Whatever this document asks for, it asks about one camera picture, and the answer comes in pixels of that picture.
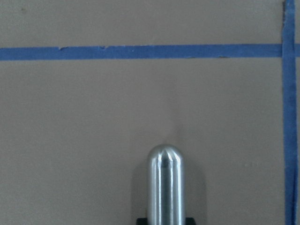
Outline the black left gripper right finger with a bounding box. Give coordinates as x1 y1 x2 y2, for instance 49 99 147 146
185 217 196 225

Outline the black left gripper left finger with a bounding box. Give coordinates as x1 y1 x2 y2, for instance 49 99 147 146
136 217 148 225

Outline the steel muddler black tip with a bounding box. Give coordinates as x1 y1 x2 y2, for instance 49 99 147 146
147 144 186 225

